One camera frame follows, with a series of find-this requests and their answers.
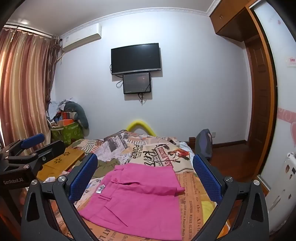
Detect wooden door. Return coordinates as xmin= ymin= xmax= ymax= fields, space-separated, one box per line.
xmin=245 ymin=35 xmax=274 ymax=149

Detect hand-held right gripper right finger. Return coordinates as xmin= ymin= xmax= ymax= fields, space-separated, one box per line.
xmin=190 ymin=154 xmax=270 ymax=241

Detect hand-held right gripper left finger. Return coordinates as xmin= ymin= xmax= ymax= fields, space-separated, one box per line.
xmin=21 ymin=153 xmax=102 ymax=241

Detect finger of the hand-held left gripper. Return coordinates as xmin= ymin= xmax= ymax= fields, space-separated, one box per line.
xmin=3 ymin=133 xmax=45 ymax=154
xmin=22 ymin=140 xmax=66 ymax=172

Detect olive green pants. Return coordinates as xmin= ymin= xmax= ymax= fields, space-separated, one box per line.
xmin=92 ymin=159 xmax=121 ymax=178

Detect wooden overhead cabinet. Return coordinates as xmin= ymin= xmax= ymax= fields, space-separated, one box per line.
xmin=209 ymin=0 xmax=263 ymax=42

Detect black wall television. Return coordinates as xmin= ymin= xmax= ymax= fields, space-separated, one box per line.
xmin=111 ymin=43 xmax=162 ymax=75

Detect striped brown curtain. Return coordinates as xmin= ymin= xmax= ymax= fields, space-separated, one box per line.
xmin=0 ymin=24 xmax=61 ymax=149

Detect pink pants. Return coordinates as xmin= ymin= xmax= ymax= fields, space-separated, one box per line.
xmin=80 ymin=163 xmax=185 ymax=241

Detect grey plush pillow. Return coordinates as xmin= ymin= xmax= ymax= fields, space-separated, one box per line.
xmin=65 ymin=102 xmax=90 ymax=130

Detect white appliance with stickers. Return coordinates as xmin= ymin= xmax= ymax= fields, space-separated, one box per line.
xmin=264 ymin=152 xmax=296 ymax=220

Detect newspaper print blanket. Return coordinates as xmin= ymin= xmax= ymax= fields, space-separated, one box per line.
xmin=39 ymin=130 xmax=220 ymax=241

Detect white air conditioner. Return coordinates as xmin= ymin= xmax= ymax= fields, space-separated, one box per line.
xmin=60 ymin=23 xmax=102 ymax=52

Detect blue backpack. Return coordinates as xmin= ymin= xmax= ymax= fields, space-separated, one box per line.
xmin=194 ymin=129 xmax=213 ymax=161

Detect pile of clothes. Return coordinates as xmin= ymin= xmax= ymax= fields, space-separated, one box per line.
xmin=47 ymin=98 xmax=80 ymax=124

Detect wooden lap desk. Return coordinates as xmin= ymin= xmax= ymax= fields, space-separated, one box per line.
xmin=36 ymin=148 xmax=85 ymax=182

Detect small black wall monitor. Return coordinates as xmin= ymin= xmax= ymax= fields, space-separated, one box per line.
xmin=123 ymin=72 xmax=152 ymax=94

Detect yellow foam tube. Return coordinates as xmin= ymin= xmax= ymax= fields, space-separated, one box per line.
xmin=126 ymin=119 xmax=157 ymax=136

